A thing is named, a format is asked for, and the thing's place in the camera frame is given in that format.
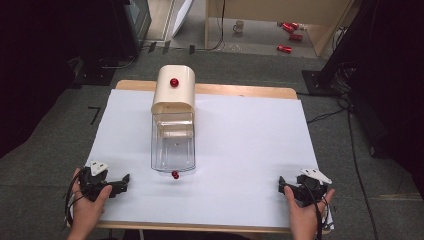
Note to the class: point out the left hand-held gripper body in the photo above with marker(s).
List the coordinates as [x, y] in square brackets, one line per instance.
[91, 181]

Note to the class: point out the person's left hand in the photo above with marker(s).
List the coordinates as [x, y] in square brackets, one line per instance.
[87, 210]

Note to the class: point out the red can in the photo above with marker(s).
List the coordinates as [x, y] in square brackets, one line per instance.
[288, 26]
[295, 37]
[284, 49]

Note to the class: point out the beige mug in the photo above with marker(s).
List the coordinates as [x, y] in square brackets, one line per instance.
[238, 26]

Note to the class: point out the clear plastic drawer red knob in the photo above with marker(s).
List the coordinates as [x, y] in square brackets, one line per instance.
[173, 150]

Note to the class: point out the light wooden shelf frame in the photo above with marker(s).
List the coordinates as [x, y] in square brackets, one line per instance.
[280, 6]

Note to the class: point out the white board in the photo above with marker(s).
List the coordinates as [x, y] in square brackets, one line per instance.
[182, 15]

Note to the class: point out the beige container lid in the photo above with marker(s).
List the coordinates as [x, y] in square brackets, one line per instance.
[173, 90]

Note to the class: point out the person's right hand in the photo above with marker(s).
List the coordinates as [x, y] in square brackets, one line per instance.
[305, 216]

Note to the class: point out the white paper sheet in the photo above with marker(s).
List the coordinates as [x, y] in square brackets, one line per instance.
[243, 153]

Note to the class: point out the wooden table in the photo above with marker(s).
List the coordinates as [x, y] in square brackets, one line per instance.
[233, 90]

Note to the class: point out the black stand base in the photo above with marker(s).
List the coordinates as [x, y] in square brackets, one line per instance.
[316, 81]

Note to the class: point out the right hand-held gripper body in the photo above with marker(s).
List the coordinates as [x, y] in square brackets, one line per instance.
[308, 190]

